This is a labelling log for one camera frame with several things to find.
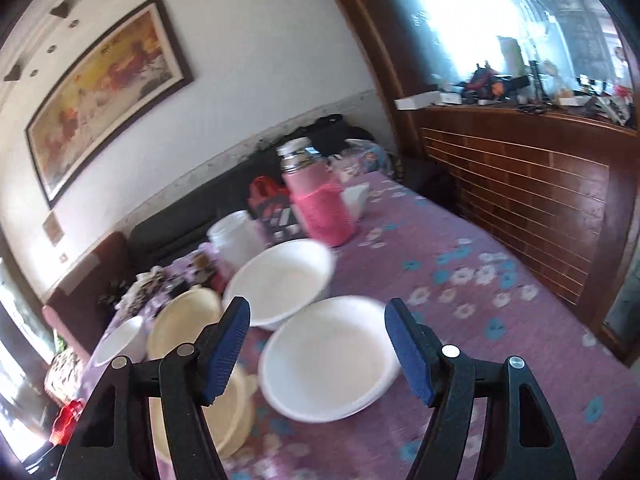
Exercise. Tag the large white bowl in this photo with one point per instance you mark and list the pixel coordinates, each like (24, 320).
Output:
(325, 360)
(280, 285)

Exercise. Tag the colourful printed cushion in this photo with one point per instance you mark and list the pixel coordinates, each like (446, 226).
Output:
(370, 155)

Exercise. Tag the wooden door frame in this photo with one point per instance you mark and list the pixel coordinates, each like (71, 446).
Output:
(380, 60)

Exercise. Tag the wooden slatted partition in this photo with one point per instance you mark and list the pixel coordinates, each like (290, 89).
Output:
(525, 185)

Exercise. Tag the purple floral tablecloth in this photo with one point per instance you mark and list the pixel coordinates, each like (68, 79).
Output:
(450, 310)

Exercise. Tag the framed wall painting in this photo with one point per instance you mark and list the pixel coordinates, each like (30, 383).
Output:
(100, 90)

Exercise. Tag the beige wall panel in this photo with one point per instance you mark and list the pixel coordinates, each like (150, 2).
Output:
(52, 227)

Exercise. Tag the brown patterned blanket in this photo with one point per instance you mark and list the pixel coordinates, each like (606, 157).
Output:
(62, 370)

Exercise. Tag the brown armchair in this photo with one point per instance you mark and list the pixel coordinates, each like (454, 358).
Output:
(85, 280)

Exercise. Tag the dark patterned box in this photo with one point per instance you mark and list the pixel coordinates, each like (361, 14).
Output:
(280, 222)

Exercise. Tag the pink thermos bottle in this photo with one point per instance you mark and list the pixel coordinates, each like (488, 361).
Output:
(320, 205)

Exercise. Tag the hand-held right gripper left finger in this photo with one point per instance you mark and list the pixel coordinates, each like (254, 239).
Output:
(227, 355)

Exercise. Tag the white ceramic cup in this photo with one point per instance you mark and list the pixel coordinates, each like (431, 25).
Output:
(356, 200)

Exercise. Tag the white plastic container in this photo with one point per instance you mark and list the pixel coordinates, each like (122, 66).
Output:
(232, 240)

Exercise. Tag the small white bowl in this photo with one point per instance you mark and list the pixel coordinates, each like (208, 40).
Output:
(117, 342)

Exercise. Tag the black bag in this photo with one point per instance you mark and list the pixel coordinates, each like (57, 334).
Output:
(330, 132)

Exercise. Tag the red scalloped plate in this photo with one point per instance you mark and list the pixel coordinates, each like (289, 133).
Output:
(67, 417)

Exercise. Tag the dark window frame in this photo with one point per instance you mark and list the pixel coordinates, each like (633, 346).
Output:
(22, 310)

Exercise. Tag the dark orange bag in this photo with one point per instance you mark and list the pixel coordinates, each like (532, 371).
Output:
(487, 82)

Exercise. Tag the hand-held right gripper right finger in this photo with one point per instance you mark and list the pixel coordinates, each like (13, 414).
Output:
(410, 355)

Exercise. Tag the black sofa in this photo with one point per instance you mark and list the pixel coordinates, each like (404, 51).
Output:
(175, 225)

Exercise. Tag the flat white box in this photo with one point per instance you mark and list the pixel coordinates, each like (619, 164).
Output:
(425, 100)

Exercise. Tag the red plastic bag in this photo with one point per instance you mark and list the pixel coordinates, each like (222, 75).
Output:
(262, 190)

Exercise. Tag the cream plastic plate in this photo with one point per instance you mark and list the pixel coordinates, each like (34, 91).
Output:
(232, 420)
(180, 320)

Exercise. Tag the crumpled white plastic bag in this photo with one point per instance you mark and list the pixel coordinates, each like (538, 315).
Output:
(145, 285)

